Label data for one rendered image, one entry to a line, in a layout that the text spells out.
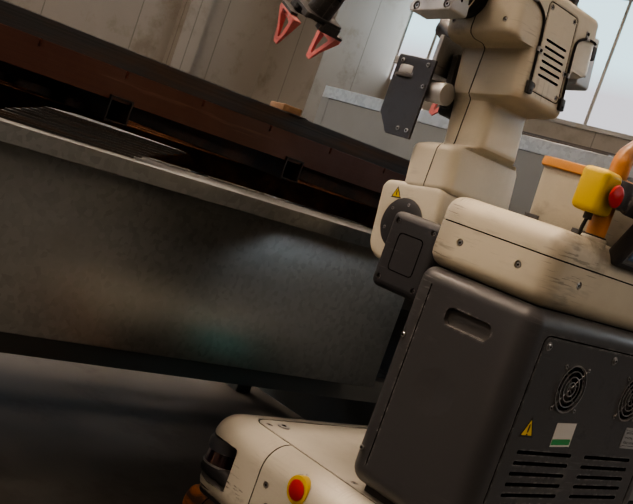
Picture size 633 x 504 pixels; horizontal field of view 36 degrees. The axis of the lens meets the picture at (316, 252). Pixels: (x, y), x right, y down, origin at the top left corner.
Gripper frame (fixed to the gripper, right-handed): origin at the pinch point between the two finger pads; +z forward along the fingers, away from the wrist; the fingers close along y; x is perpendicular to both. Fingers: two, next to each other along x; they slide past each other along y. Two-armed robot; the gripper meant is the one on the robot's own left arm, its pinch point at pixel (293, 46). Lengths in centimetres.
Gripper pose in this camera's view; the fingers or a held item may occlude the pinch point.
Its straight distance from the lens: 210.5
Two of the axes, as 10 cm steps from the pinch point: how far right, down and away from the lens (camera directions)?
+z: -5.9, 7.1, 4.0
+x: 4.2, 6.8, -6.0
